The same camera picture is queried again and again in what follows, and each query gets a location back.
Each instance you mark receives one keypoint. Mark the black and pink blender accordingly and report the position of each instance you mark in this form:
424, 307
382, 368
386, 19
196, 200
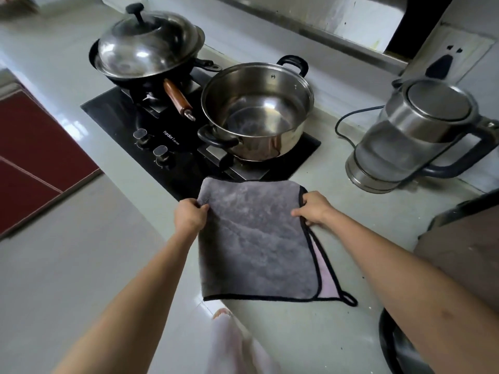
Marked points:
468, 249

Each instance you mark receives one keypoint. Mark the black glass stove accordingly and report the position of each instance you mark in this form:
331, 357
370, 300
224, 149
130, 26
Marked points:
175, 171

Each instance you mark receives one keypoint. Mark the person's left hand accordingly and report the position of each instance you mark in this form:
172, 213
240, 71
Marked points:
191, 218

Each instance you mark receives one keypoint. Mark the grey microfibre cloth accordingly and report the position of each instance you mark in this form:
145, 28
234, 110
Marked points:
253, 237

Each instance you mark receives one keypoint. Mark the steel range hood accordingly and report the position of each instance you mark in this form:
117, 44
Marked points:
351, 19

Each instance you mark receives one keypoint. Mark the black stove knob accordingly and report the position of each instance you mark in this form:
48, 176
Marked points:
142, 137
163, 155

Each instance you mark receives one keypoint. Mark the black cooking pot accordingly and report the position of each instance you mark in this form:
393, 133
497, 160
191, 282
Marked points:
156, 83

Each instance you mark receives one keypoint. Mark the stainless steel stockpot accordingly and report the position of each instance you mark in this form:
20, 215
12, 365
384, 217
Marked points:
257, 147

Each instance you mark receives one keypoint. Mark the person's right hand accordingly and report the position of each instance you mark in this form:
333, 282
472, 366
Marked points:
315, 210

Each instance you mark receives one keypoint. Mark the person's left foot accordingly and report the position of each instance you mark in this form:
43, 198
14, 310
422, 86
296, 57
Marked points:
221, 313

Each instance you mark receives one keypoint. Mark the person's left forearm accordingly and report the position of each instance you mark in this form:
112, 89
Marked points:
128, 311

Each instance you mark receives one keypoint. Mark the white wall socket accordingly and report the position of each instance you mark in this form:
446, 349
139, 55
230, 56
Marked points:
473, 60

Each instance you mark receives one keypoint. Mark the dark red kitchen cabinet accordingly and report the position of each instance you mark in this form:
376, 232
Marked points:
31, 151

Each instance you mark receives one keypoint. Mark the glass electric kettle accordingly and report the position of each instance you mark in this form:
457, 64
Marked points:
390, 151

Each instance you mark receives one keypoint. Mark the black plug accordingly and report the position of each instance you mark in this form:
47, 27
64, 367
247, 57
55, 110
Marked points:
440, 68

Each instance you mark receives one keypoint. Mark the steel domed wok lid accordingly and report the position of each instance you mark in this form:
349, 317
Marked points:
148, 42

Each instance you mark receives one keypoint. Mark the person's right forearm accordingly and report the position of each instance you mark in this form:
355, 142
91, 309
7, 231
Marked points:
421, 292

